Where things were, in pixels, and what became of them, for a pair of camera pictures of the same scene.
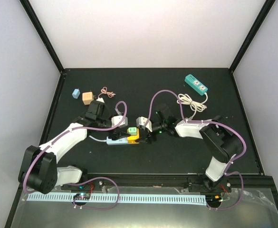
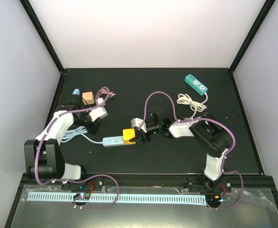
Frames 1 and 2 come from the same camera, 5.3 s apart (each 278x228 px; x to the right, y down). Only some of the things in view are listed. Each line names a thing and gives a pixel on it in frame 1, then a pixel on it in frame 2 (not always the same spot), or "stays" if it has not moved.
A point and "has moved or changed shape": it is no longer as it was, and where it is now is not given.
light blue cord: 101,140 has moved or changed shape
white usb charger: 100,99 stays
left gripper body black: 113,135 → 93,128
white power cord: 185,99 stays
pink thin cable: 104,90 stays
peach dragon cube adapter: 87,97 stays
